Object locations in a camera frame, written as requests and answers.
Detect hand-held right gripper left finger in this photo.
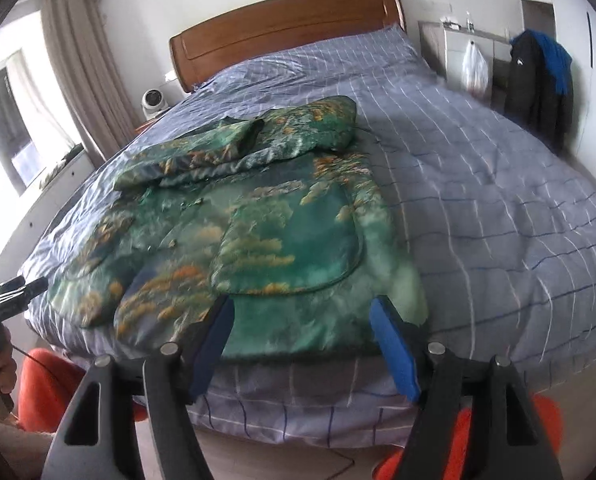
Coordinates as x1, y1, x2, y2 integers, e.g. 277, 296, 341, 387
42, 296, 235, 480

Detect white wardrobe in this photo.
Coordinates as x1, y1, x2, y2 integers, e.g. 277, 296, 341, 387
512, 0, 596, 197

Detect blue jacket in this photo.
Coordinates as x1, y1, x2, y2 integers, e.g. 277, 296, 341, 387
526, 30, 573, 97

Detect grey dresser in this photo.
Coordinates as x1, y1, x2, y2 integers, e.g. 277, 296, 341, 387
417, 19, 517, 107

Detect green printed jacket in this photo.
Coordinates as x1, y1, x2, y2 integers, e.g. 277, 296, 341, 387
46, 95, 429, 362

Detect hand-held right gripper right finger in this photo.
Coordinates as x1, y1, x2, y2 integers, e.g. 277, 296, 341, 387
369, 296, 565, 480

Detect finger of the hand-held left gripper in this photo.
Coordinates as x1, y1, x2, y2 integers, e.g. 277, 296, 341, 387
0, 275, 49, 322

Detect bed with blue checked duvet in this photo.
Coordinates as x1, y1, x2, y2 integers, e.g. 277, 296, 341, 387
20, 26, 596, 450

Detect beige curtain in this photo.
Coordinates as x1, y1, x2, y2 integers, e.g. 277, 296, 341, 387
40, 0, 144, 167

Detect dark and blue hanging jackets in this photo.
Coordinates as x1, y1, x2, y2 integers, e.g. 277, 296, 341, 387
502, 30, 575, 155

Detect window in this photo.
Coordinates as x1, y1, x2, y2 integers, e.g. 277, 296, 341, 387
0, 50, 34, 192

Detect white fluffy cloth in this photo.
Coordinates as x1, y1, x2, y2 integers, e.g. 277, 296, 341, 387
0, 412, 51, 480

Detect white plastic bag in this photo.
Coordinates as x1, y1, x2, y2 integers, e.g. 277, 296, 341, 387
461, 42, 490, 94

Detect person's left hand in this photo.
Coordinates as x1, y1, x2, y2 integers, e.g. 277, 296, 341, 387
0, 347, 18, 397

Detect white desk fan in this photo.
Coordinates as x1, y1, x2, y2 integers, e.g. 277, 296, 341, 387
141, 88, 171, 121

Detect wooden headboard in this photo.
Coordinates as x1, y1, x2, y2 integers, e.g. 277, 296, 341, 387
169, 0, 408, 95

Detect white window seat cabinet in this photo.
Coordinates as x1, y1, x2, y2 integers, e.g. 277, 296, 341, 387
0, 149, 104, 292

